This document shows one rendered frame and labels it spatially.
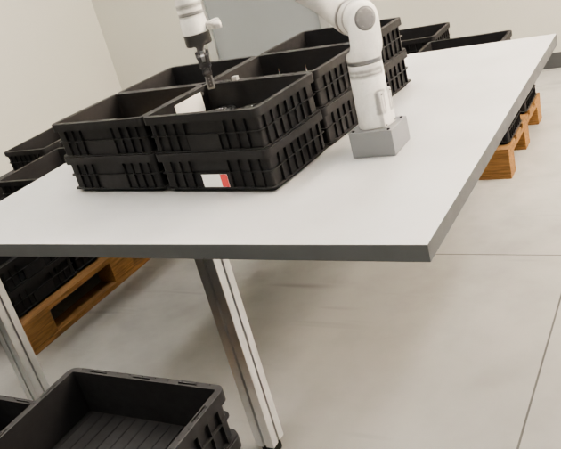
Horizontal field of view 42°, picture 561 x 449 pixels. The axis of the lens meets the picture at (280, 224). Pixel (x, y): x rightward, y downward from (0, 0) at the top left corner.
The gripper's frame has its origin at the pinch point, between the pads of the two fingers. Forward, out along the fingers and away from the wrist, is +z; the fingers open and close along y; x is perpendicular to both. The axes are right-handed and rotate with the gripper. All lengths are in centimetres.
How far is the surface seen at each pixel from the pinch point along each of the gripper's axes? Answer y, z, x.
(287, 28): -339, 41, 62
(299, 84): 17.8, 3.6, 23.0
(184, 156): 16.1, 14.7, -12.1
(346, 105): -0.6, 17.7, 37.3
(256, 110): 33.2, 3.7, 9.5
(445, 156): 42, 26, 52
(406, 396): 38, 96, 30
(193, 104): -6.4, 6.5, -6.6
